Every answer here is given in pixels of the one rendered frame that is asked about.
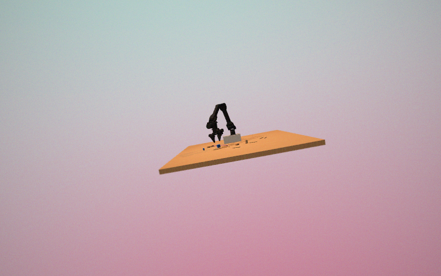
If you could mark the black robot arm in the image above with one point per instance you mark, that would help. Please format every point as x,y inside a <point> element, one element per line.
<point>213,123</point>

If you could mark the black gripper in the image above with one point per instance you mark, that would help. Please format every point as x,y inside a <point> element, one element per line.
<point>212,136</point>

